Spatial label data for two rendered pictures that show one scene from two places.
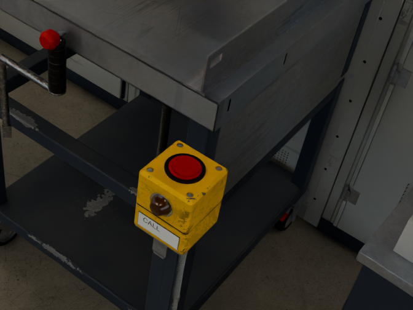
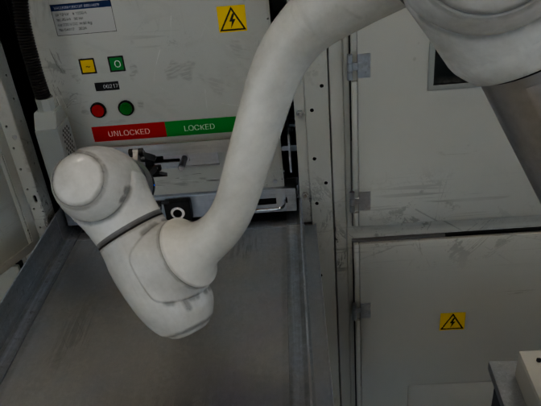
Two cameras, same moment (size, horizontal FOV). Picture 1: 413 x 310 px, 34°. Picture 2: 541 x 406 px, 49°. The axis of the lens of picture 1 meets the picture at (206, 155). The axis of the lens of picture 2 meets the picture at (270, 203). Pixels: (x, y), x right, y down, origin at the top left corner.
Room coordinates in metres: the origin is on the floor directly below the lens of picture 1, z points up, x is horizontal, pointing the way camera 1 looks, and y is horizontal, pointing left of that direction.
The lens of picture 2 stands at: (0.40, 0.23, 1.57)
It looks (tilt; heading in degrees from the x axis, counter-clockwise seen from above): 30 degrees down; 336
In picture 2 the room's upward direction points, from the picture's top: 6 degrees counter-clockwise
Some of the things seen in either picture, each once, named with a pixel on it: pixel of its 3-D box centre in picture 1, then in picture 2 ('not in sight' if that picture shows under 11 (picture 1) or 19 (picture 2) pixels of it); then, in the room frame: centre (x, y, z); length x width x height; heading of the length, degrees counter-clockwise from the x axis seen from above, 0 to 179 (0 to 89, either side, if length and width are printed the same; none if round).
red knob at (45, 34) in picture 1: (53, 37); not in sight; (0.91, 0.28, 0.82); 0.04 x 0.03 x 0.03; 152
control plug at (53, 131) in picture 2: not in sight; (59, 147); (1.60, 0.15, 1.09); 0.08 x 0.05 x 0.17; 152
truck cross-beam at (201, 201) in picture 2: not in sight; (180, 201); (1.58, -0.07, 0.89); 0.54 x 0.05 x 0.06; 62
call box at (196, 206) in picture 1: (180, 197); not in sight; (0.58, 0.02, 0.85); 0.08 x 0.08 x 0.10; 62
